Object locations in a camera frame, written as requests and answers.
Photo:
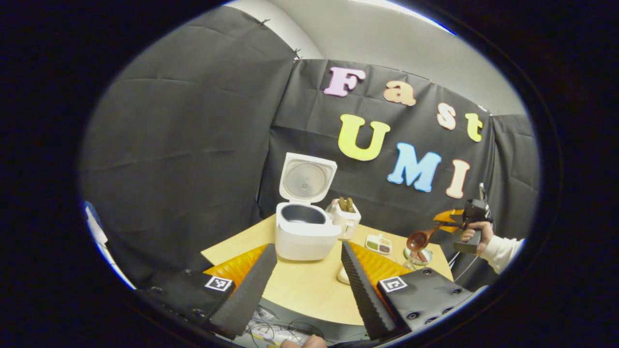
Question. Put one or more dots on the red sausage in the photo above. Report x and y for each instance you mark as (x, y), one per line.
(416, 254)
(424, 255)

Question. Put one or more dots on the brown bread slice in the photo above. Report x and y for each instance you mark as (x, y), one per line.
(349, 204)
(342, 204)

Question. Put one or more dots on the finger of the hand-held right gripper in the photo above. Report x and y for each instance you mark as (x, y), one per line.
(447, 227)
(454, 212)

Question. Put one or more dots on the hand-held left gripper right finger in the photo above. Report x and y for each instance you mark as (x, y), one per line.
(367, 299)

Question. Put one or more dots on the white rice cooker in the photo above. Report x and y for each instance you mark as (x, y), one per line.
(304, 237)

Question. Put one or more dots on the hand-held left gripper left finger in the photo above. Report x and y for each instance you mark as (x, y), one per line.
(251, 295)

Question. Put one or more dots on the white divided dish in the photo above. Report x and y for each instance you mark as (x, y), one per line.
(378, 244)

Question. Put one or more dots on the pile of dark red beans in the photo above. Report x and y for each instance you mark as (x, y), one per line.
(385, 248)

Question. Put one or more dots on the brown wooden spoon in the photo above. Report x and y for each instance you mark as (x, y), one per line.
(418, 239)

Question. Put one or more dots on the white toaster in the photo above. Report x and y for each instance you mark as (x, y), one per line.
(349, 224)

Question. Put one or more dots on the clear plastic water bottle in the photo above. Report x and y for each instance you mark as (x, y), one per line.
(332, 209)

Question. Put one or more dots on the pale green plate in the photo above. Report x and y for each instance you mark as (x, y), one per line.
(428, 256)

